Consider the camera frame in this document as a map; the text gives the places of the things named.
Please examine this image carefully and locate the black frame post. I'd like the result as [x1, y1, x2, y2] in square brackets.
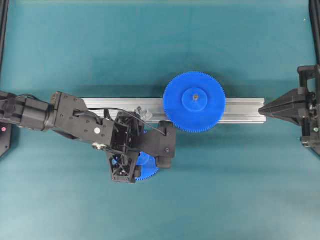
[308, 0, 320, 65]
[0, 0, 10, 72]

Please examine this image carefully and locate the black left frame post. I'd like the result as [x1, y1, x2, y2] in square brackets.
[0, 0, 10, 72]

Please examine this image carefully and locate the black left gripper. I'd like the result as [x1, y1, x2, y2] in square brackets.
[51, 92, 145, 184]

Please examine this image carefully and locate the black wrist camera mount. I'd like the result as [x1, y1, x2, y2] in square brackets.
[133, 121, 177, 169]

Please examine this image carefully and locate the aluminium extrusion rail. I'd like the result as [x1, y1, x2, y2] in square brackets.
[83, 98, 266, 124]

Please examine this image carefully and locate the black camera cable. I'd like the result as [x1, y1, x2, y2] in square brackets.
[77, 107, 167, 137]

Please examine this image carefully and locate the large blue gear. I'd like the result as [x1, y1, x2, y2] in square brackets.
[162, 71, 227, 133]

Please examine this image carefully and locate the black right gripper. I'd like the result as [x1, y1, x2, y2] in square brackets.
[259, 64, 320, 150]

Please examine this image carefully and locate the clear plastic shaft bracket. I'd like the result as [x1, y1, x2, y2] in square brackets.
[134, 106, 153, 122]

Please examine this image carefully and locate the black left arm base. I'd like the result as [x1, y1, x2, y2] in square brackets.
[0, 122, 12, 157]

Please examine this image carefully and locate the black right frame post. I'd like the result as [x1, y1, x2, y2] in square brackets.
[308, 0, 320, 65]

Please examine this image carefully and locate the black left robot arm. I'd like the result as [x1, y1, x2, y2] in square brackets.
[0, 92, 144, 183]

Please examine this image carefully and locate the small blue gear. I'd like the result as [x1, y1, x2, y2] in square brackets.
[135, 152, 159, 181]

